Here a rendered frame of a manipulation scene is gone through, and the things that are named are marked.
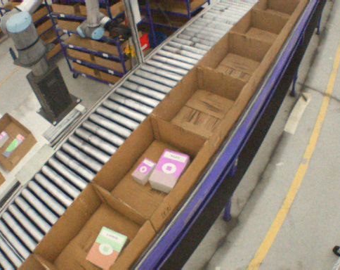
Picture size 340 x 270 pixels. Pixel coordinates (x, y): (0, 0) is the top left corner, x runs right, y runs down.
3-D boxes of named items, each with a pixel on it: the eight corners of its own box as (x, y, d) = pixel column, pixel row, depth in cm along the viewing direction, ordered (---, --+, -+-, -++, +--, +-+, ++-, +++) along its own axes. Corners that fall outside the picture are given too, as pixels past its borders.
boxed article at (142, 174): (133, 180, 130) (131, 174, 127) (147, 163, 135) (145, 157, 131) (143, 185, 128) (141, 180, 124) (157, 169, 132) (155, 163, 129)
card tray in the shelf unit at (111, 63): (95, 63, 285) (93, 55, 278) (115, 47, 300) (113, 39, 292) (125, 72, 268) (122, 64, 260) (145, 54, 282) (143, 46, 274)
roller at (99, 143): (80, 129, 180) (78, 124, 176) (145, 166, 157) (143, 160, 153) (75, 135, 177) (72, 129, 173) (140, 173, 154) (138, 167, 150)
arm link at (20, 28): (20, 52, 140) (8, 27, 126) (12, 44, 148) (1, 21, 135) (42, 36, 146) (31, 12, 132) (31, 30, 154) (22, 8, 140)
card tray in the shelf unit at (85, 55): (69, 55, 307) (66, 48, 299) (87, 40, 321) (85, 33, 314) (91, 61, 289) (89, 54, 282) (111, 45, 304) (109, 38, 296)
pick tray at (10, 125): (12, 121, 188) (6, 111, 181) (38, 141, 171) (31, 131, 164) (-13, 148, 175) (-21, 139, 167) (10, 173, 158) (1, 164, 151)
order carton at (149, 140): (155, 138, 144) (149, 112, 131) (210, 163, 131) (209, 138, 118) (103, 200, 126) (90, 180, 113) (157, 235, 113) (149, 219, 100)
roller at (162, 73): (143, 67, 210) (142, 62, 206) (208, 88, 187) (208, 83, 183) (139, 71, 208) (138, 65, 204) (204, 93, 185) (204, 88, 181)
